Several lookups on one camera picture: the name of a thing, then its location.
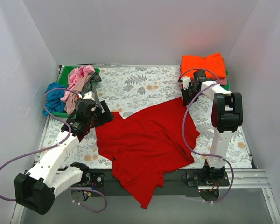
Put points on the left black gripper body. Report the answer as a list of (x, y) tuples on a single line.
[(105, 112)]

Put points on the floral table mat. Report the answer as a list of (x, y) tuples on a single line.
[(128, 90)]

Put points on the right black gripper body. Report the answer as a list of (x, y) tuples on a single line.
[(188, 94)]

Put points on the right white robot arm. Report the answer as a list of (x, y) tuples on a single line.
[(226, 117)]

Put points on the folded orange t shirt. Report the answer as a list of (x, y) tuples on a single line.
[(213, 63)]

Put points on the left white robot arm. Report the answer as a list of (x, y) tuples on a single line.
[(38, 188)]

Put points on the green plastic tray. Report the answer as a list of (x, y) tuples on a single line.
[(63, 80)]

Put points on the folded pink t shirt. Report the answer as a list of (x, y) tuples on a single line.
[(222, 81)]

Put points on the aluminium frame rail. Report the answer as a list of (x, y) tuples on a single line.
[(248, 201)]

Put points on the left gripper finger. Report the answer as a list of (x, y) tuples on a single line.
[(106, 115), (99, 122)]

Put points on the red t shirt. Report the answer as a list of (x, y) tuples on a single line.
[(146, 145)]

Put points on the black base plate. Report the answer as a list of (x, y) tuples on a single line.
[(175, 179)]

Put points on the grey t shirt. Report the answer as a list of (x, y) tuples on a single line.
[(90, 85)]

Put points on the blue t shirt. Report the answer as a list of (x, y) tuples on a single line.
[(53, 100)]

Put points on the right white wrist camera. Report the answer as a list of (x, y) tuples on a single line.
[(185, 82)]

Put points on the folded green t shirt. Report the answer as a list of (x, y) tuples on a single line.
[(226, 85)]

